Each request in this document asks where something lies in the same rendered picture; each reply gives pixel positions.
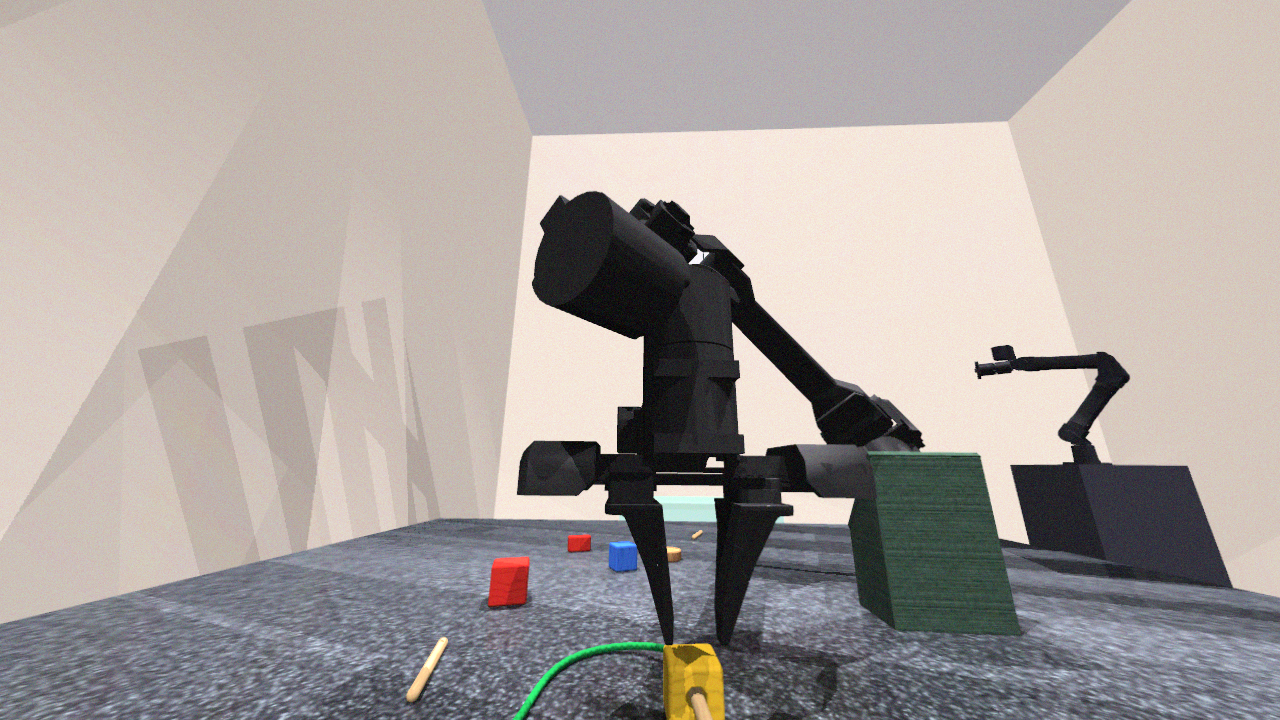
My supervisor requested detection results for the yellow block with hole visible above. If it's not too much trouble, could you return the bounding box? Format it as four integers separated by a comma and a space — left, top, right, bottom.
663, 644, 724, 720

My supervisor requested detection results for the blue cube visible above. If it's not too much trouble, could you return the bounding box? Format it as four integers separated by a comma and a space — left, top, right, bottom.
609, 541, 637, 571

